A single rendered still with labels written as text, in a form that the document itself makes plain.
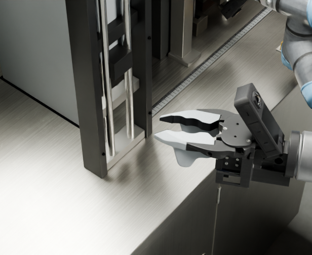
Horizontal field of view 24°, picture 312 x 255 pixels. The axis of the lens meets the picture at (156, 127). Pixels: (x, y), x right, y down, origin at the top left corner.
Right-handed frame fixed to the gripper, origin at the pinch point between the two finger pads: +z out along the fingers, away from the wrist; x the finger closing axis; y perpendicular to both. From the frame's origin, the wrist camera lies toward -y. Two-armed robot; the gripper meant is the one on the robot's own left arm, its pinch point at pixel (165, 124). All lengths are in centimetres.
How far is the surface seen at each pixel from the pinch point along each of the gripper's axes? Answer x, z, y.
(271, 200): 64, -20, 75
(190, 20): 56, 5, 15
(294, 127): 65, -22, 49
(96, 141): 16.4, 15.9, 20.4
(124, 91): 24.8, 12.6, 14.0
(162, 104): 40.3, 7.9, 28.2
